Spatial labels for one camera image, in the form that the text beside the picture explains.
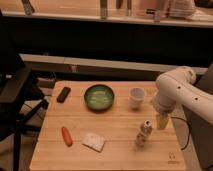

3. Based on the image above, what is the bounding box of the green bowl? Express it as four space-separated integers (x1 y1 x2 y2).
84 84 114 111

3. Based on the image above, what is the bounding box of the white plastic cup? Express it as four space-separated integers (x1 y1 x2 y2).
129 87 146 110

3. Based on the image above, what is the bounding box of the black rectangular block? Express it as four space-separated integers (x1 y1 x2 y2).
57 87 71 103

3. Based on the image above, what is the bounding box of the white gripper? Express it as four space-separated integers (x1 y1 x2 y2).
152 91 174 130

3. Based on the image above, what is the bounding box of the white sponge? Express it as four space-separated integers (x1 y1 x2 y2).
82 133 105 152

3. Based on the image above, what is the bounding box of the orange carrot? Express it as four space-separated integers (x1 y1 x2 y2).
61 127 73 147

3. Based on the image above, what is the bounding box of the black cable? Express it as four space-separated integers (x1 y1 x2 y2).
170 115 192 151

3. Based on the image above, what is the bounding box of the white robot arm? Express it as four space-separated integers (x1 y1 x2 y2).
152 66 213 130

